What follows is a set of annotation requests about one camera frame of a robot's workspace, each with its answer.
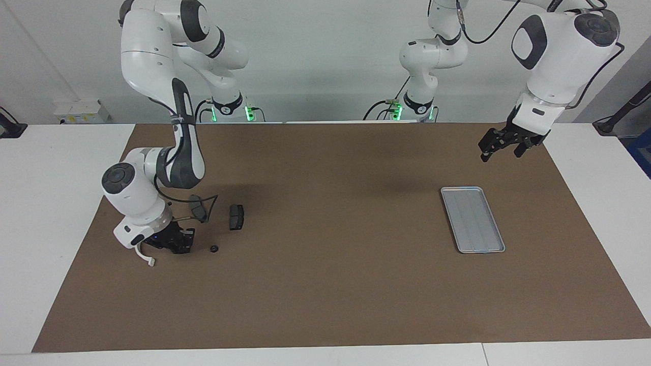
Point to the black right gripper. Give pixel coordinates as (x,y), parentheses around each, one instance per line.
(170,235)

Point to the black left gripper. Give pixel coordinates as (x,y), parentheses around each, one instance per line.
(519,134)

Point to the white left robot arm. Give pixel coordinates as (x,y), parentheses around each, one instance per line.
(559,66)

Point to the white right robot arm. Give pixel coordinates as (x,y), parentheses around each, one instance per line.
(147,51)

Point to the grey metal tray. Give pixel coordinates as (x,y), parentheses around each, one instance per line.
(473,221)

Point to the long curved grey brake pad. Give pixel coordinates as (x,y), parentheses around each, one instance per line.
(196,206)

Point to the short rectangular grey brake pad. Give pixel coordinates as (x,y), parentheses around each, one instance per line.
(236,217)

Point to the black angled stand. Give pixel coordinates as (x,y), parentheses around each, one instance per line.
(608,124)

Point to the blue object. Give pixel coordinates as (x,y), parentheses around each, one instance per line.
(642,152)

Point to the brown table mat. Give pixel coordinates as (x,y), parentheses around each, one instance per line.
(325,284)

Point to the white box with yellow labels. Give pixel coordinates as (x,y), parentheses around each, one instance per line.
(81,112)

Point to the black table clamp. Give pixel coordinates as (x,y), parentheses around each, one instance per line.
(12,129)

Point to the white semicircular plastic bracket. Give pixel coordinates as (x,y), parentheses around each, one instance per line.
(147,260)

